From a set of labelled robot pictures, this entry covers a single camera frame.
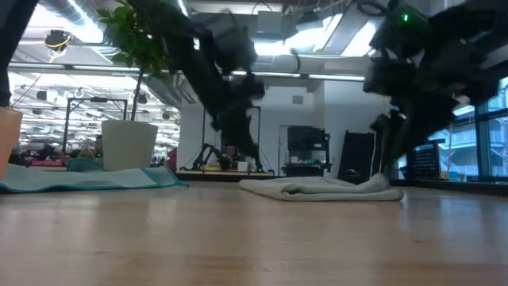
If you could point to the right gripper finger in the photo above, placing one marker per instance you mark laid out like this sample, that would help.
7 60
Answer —
420 119
386 127

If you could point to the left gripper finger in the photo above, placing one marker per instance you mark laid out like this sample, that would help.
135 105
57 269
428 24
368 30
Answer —
247 133
233 133

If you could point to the grey microfiber towel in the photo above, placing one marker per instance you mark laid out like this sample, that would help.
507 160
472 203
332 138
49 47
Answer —
317 190

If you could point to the teal microfiber towel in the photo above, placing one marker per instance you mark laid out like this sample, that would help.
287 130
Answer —
99 179

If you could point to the black background robot arm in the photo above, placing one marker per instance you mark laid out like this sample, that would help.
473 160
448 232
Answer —
206 155

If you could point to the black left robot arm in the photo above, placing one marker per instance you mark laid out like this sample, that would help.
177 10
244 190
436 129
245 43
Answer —
190 59

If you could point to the orange plastic basket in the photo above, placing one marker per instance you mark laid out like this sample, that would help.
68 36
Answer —
8 139

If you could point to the person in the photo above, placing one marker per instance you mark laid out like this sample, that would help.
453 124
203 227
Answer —
96 150
231 155

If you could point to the black leaning panel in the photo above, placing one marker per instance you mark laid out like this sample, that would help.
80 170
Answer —
357 155

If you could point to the black perforated cart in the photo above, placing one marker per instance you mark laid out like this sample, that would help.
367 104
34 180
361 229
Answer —
426 163

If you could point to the black equipment rack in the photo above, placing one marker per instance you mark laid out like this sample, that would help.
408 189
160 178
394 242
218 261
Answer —
307 139

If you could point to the white plant pot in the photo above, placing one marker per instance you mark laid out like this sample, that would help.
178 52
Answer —
129 145

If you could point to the green leafy plant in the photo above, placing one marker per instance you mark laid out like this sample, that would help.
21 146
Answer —
135 35

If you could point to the round black ceiling device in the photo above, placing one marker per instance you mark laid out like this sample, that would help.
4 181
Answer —
57 39

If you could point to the black gantry frame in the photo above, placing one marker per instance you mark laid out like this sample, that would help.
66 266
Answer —
68 127
204 131

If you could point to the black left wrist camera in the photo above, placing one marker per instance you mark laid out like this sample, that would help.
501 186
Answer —
238 47

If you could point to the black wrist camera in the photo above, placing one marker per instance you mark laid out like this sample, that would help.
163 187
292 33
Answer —
238 47
402 22

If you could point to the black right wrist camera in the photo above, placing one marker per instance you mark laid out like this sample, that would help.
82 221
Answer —
402 22

